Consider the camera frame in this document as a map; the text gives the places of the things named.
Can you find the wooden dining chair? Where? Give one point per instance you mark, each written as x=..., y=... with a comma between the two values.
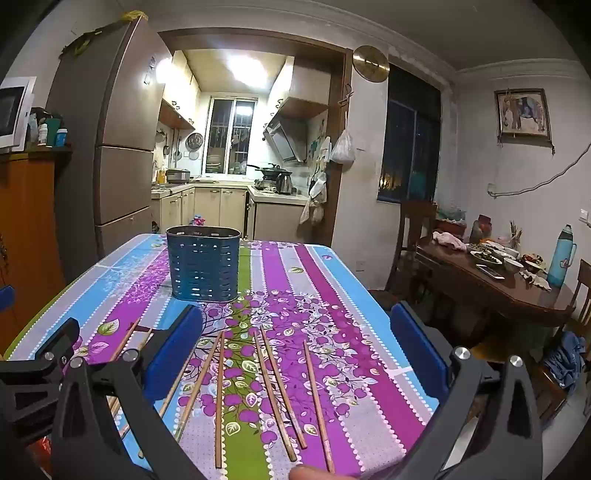
x=415, y=226

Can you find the kitchen ceiling light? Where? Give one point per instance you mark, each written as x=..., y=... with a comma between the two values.
x=244, y=69

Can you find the gold wall clock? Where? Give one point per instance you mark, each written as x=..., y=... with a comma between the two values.
x=371, y=63

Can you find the dark wooden dining table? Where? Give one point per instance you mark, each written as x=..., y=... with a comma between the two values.
x=494, y=288

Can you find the hanging bags bundle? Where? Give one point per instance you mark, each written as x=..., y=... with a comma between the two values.
x=315, y=203

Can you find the beige kitchen wall cabinets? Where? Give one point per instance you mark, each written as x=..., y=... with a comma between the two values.
x=178, y=97

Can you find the white medicine bottle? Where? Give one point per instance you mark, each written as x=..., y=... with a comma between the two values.
x=43, y=134

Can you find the blue perforated utensil holder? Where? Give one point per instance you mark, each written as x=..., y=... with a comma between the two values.
x=203, y=263

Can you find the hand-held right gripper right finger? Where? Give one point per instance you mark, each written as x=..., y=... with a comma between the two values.
x=420, y=350

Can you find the dark room window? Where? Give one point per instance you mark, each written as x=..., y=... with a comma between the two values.
x=408, y=138

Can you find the black wok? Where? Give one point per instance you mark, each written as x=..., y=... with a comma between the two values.
x=272, y=171

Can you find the blue lidded jar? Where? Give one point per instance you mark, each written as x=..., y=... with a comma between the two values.
x=62, y=138

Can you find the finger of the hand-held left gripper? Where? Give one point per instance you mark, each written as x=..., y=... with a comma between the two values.
x=55, y=344

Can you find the wooden door frame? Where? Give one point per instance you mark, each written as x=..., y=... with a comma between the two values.
x=339, y=138

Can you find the steel range hood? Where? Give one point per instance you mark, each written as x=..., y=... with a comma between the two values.
x=286, y=138

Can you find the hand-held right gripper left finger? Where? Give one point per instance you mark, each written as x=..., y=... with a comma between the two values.
x=173, y=350

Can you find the blue thermos flask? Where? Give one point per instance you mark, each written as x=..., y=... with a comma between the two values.
x=561, y=258

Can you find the orange wooden cabinet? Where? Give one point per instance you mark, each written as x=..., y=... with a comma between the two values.
x=27, y=230

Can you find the white microwave oven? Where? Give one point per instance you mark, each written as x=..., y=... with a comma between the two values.
x=14, y=110

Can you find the blue cloth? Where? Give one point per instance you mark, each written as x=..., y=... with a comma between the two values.
x=565, y=357

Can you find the green cloth item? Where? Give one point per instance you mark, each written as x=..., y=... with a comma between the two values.
x=85, y=42

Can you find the framed elephant picture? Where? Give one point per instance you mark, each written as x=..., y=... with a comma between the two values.
x=521, y=113

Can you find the red container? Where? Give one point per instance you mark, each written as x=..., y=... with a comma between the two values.
x=450, y=224

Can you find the white hanging plastic bag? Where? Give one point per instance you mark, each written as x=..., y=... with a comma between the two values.
x=343, y=147

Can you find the beige cabinet above hood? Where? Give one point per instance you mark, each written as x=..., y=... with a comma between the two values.
x=300, y=90

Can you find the steel kettle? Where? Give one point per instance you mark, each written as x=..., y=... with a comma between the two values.
x=285, y=184

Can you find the smartphone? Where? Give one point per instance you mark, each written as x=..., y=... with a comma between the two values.
x=491, y=272

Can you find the floral striped tablecloth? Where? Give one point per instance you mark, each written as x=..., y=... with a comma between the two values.
x=351, y=350

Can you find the white bowl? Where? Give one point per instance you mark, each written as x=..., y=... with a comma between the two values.
x=512, y=264

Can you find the fridge door sticker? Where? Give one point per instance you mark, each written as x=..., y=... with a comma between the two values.
x=148, y=74

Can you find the silver refrigerator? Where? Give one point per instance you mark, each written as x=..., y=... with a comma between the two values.
x=120, y=161

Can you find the person's right hand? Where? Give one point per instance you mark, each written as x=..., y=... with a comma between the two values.
x=307, y=473

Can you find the yellow bag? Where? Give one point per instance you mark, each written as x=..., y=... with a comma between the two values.
x=132, y=16

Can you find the yellow oil bottle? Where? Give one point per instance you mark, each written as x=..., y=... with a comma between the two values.
x=160, y=176

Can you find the pink cloth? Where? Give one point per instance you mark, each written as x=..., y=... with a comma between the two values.
x=450, y=241

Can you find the barred kitchen window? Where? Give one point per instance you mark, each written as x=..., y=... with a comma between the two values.
x=231, y=134

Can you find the plate of green vegetables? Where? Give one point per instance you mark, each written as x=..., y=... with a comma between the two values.
x=485, y=258

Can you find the group of wooden chopsticks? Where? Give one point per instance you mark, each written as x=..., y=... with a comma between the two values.
x=219, y=415

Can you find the bottles on kitchen floor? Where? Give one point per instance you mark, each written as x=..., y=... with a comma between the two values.
x=198, y=220

